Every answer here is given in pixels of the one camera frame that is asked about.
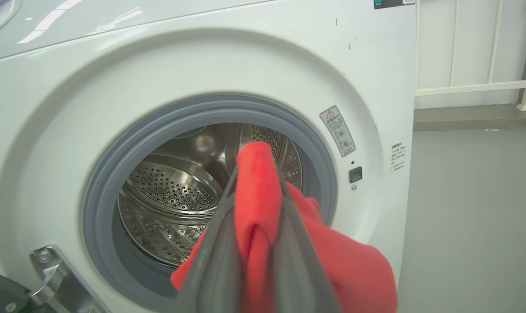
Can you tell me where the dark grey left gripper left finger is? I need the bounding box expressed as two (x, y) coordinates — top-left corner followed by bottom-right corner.
(175, 165), (246, 313)

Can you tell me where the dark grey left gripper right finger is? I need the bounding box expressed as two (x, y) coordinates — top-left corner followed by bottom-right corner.
(271, 167), (342, 313)

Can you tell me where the red cloth garment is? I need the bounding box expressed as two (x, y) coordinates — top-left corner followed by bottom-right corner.
(171, 142), (398, 313)

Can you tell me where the white front-load washing machine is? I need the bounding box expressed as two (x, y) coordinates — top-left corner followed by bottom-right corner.
(0, 0), (418, 313)

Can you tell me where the washing machine door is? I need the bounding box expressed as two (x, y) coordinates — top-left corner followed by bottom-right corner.
(0, 269), (30, 313)

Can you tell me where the stainless steel perforated drum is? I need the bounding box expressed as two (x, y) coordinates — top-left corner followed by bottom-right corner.
(117, 123), (304, 267)

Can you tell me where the warning sticker label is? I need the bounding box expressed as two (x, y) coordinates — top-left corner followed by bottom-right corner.
(319, 105), (357, 157)

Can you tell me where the small text sticker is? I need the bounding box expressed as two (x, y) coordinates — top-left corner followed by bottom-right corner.
(390, 142), (407, 173)

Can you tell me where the metal door hinge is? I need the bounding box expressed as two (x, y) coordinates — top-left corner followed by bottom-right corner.
(27, 244), (99, 313)

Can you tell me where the dark brand sticker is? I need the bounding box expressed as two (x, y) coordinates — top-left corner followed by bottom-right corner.
(374, 0), (416, 10)

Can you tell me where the white railing frame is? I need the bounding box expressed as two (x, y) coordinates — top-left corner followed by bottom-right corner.
(415, 0), (526, 112)

